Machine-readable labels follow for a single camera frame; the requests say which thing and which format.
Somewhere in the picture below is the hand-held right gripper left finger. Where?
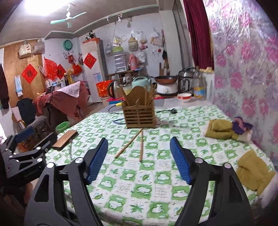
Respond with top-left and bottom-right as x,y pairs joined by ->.
23,138 -> 109,226

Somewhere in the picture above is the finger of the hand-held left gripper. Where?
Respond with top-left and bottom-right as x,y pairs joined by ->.
12,133 -> 58,160
15,143 -> 55,172

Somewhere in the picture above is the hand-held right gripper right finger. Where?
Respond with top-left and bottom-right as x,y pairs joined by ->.
170,136 -> 255,226

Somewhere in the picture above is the wooden chopstick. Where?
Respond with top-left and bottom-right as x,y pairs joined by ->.
139,130 -> 144,162
114,128 -> 144,158

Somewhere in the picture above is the wooden slatted chopstick holder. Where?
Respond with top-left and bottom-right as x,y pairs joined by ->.
122,86 -> 156,129

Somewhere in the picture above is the person's left forearm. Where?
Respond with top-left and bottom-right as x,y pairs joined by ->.
25,182 -> 35,205

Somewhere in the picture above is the smartphone in brown case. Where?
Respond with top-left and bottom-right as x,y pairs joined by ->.
52,130 -> 79,151

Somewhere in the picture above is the green plastic basin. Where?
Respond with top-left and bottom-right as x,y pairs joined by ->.
55,121 -> 70,133

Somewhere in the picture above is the black chair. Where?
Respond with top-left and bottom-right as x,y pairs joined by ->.
12,98 -> 47,131

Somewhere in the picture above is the olive fleece cloth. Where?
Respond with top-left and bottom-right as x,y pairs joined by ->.
205,119 -> 240,141
236,150 -> 276,196

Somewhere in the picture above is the red cloth covered furniture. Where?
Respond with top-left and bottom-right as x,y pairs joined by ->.
34,80 -> 91,122

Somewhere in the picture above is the red white bowl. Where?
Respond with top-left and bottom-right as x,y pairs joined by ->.
177,93 -> 193,103

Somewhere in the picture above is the purple cloth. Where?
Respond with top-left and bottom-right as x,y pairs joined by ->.
232,116 -> 254,134

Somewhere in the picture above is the red diamond paper decoration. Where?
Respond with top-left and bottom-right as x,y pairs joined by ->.
56,63 -> 67,80
21,63 -> 38,84
83,53 -> 97,70

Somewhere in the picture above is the yellow cooking oil bottle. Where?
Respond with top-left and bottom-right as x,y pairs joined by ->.
66,68 -> 75,85

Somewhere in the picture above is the white electric cooker base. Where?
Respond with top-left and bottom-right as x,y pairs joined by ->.
156,82 -> 179,96

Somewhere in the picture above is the red gift bag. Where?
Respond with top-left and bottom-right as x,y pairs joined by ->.
96,80 -> 113,97

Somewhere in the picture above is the steel electric kettle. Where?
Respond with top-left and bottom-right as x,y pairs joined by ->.
108,80 -> 122,99

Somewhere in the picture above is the clear plastic oil bottle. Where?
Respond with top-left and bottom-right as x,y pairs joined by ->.
193,67 -> 207,100

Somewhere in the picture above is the red plastic bag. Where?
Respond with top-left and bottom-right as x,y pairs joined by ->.
44,57 -> 58,80

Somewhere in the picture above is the white refrigerator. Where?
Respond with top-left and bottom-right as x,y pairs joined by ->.
82,40 -> 107,103

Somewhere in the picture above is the black silver pressure cooker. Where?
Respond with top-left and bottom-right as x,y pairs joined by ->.
178,67 -> 197,94

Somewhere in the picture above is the copper frying pan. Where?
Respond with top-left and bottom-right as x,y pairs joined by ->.
154,75 -> 178,84

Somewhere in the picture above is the mint green rice cooker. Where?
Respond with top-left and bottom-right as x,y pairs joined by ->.
132,76 -> 152,90

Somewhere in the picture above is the woven hanging bag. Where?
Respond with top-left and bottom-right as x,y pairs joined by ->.
18,40 -> 33,59
33,38 -> 45,55

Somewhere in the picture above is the plastic drawer tower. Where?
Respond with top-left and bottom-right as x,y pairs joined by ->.
113,46 -> 126,73

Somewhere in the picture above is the pink thermos flask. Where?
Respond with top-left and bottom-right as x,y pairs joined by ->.
129,53 -> 140,70

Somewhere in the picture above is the dark red curtain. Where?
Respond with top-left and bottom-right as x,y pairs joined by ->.
183,0 -> 215,75

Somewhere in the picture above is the green ceiling fan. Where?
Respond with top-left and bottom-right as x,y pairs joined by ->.
50,4 -> 87,28

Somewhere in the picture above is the black power plug cable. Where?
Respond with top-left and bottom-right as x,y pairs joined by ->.
156,108 -> 178,115

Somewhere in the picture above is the blue white wall hanging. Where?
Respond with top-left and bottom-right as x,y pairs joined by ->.
14,75 -> 23,97

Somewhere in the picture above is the green wall plate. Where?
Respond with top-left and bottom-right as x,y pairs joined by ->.
63,39 -> 73,52

